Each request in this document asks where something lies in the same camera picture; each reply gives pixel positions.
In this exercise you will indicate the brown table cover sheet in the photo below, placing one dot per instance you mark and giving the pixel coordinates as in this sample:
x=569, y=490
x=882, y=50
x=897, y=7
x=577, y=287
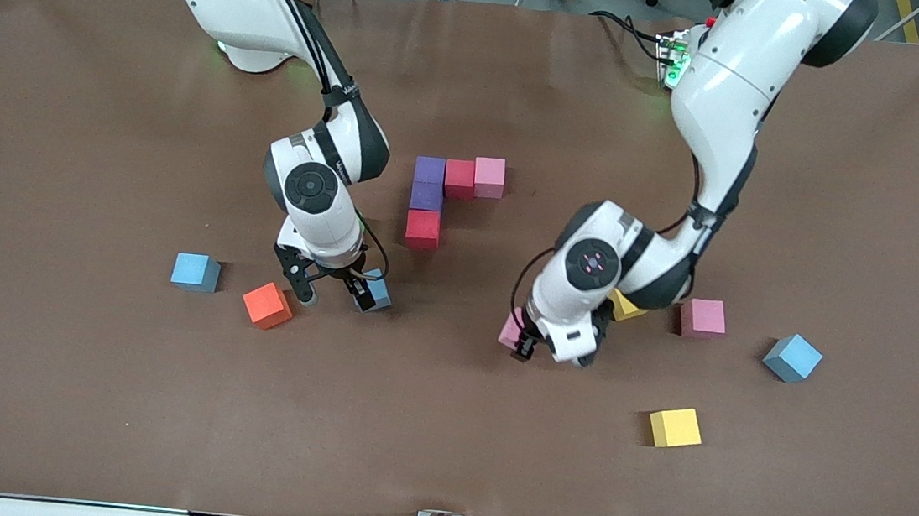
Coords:
x=76, y=390

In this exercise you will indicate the red foam cube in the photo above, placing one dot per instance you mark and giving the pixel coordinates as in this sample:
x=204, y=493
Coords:
x=423, y=229
x=460, y=179

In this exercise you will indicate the pink foam cube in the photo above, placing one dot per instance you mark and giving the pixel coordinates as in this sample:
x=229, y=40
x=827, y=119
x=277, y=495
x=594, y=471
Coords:
x=702, y=317
x=510, y=330
x=489, y=177

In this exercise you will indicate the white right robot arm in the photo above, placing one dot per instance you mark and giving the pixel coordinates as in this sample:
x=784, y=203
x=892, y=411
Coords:
x=231, y=0

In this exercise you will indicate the purple foam cube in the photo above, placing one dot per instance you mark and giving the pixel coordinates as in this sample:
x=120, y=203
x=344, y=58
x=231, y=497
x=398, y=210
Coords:
x=427, y=196
x=430, y=169

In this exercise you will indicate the blue foam cube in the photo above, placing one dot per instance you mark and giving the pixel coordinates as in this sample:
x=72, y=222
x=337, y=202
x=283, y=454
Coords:
x=382, y=288
x=794, y=354
x=194, y=270

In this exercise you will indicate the yellow foam cube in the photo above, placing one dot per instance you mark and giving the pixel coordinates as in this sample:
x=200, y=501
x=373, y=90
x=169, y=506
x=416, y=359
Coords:
x=674, y=426
x=623, y=309

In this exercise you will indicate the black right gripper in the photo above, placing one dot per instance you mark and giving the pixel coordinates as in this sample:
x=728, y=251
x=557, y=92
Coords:
x=349, y=277

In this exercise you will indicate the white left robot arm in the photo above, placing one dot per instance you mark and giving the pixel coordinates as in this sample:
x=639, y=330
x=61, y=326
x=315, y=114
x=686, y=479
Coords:
x=721, y=81

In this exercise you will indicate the orange foam cube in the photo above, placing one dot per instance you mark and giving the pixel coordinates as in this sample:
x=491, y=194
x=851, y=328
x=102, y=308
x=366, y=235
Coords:
x=266, y=303

